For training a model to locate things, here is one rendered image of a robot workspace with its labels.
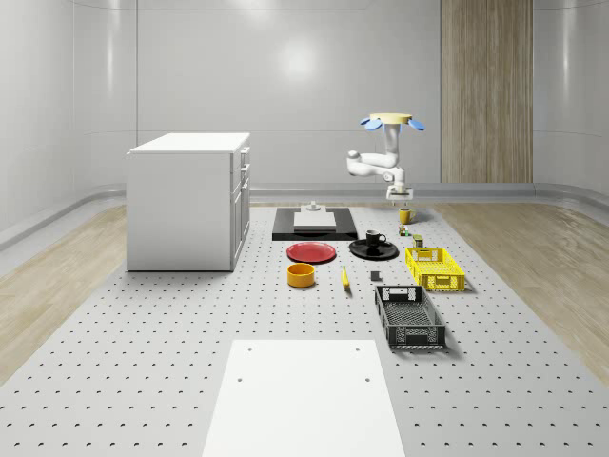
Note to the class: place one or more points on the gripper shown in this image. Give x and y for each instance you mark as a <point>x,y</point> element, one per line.
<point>398,192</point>

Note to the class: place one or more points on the yellow mug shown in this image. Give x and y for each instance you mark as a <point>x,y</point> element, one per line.
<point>405,217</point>

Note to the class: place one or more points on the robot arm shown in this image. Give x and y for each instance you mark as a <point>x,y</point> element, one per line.
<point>371,163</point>

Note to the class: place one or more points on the puzzle cube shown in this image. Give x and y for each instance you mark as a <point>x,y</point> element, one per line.
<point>404,232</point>

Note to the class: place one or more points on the flat-sided can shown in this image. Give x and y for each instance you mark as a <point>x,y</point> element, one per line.
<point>418,241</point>

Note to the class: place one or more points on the black mug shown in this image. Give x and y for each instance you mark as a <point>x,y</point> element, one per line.
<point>373,238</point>

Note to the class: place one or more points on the black plate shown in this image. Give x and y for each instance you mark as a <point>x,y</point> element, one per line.
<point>361,251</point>

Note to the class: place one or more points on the yellow basket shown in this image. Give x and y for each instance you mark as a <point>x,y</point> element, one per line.
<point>430,261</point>

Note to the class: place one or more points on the grey cube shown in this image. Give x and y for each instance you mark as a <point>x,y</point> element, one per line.
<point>376,275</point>

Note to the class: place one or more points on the red plate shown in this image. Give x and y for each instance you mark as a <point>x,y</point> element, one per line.
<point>311,252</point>

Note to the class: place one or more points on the dark grey basket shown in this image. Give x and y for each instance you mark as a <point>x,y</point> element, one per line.
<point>409,316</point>

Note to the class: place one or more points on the yellow bowl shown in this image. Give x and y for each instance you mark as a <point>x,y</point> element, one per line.
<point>300,278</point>

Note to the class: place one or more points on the white cabinet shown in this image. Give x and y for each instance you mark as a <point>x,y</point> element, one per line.
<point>181,209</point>

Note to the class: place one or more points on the white board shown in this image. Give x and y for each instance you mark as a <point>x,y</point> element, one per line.
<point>304,404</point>

